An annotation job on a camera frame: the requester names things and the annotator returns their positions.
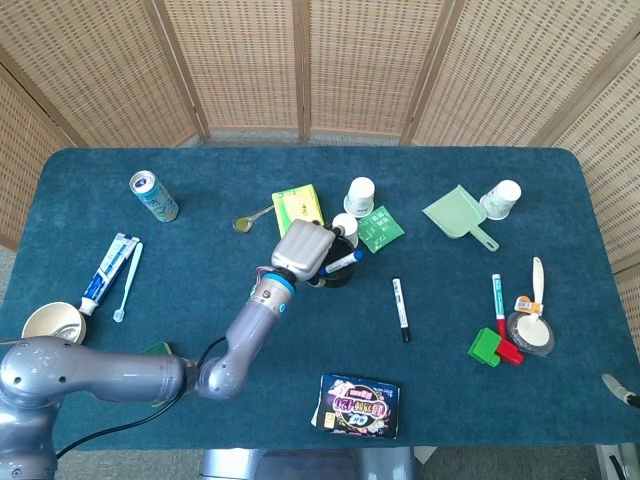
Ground blue table cloth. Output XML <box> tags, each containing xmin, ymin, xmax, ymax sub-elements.
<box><xmin>0</xmin><ymin>146</ymin><xmax>640</xmax><ymax>451</ymax></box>

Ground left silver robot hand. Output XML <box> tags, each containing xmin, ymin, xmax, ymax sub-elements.
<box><xmin>270</xmin><ymin>218</ymin><xmax>351</xmax><ymax>289</ymax></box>

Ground light green plastic dustpan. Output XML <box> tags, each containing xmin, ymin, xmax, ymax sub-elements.
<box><xmin>421</xmin><ymin>183</ymin><xmax>500</xmax><ymax>252</ymax></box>

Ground white marker with black cap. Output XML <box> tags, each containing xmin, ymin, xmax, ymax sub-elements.
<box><xmin>391</xmin><ymin>277</ymin><xmax>412</xmax><ymax>344</ymax></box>

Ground green tissue pack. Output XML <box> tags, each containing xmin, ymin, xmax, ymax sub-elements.
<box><xmin>271</xmin><ymin>183</ymin><xmax>326</xmax><ymax>240</ymax></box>

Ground paper cup green flower print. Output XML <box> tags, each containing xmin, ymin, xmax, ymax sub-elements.
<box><xmin>479</xmin><ymin>179</ymin><xmax>523</xmax><ymax>222</ymax></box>

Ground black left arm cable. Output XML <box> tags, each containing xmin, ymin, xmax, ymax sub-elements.
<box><xmin>54</xmin><ymin>335</ymin><xmax>229</xmax><ymax>459</ymax></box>

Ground white paper cup blue print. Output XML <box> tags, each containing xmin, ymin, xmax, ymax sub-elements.
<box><xmin>331</xmin><ymin>212</ymin><xmax>360</xmax><ymax>249</ymax></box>
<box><xmin>343</xmin><ymin>176</ymin><xmax>376</xmax><ymax>218</ymax></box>

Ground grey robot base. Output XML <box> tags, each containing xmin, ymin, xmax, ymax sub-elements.
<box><xmin>199</xmin><ymin>447</ymin><xmax>416</xmax><ymax>480</ymax></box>

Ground metal spoon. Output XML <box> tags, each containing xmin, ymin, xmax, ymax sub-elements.
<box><xmin>232</xmin><ymin>203</ymin><xmax>276</xmax><ymax>234</ymax></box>

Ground blue white toothpaste tube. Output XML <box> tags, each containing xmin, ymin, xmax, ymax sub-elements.
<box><xmin>79</xmin><ymin>232</ymin><xmax>141</xmax><ymax>317</ymax></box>

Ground green toy block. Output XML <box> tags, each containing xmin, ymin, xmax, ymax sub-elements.
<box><xmin>467</xmin><ymin>327</ymin><xmax>503</xmax><ymax>368</ymax></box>

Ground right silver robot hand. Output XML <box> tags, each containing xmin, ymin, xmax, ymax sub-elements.
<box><xmin>601</xmin><ymin>372</ymin><xmax>640</xmax><ymax>409</ymax></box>

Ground green tea sachet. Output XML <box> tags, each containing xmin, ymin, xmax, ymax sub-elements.
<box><xmin>356</xmin><ymin>205</ymin><xmax>406</xmax><ymax>254</ymax></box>

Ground white marker with blue cap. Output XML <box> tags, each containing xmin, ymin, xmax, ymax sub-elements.
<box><xmin>318</xmin><ymin>250</ymin><xmax>365</xmax><ymax>278</ymax></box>

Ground white plastic spoon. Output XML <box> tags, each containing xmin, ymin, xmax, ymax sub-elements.
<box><xmin>529</xmin><ymin>256</ymin><xmax>546</xmax><ymax>324</ymax></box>

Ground black mesh pen holder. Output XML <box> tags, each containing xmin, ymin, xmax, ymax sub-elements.
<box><xmin>314</xmin><ymin>237</ymin><xmax>357</xmax><ymax>290</ymax></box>

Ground woven bamboo folding screen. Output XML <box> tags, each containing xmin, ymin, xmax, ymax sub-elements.
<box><xmin>0</xmin><ymin>0</ymin><xmax>640</xmax><ymax>351</ymax></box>

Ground red toy block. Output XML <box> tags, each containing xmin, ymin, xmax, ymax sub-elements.
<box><xmin>494</xmin><ymin>337</ymin><xmax>525</xmax><ymax>366</ymax></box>

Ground white marker green red ends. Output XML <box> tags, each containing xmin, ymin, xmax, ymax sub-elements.
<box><xmin>491</xmin><ymin>273</ymin><xmax>509</xmax><ymax>337</ymax></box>

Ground beige ceramic bowl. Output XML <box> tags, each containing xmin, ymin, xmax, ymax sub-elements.
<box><xmin>21</xmin><ymin>300</ymin><xmax>87</xmax><ymax>345</ymax></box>

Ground dark sanitary pad package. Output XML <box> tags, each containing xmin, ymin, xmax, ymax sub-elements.
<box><xmin>310</xmin><ymin>373</ymin><xmax>401</xmax><ymax>440</ymax></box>

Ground light blue drink can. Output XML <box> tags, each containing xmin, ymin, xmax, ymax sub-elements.
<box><xmin>129</xmin><ymin>169</ymin><xmax>180</xmax><ymax>224</ymax></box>

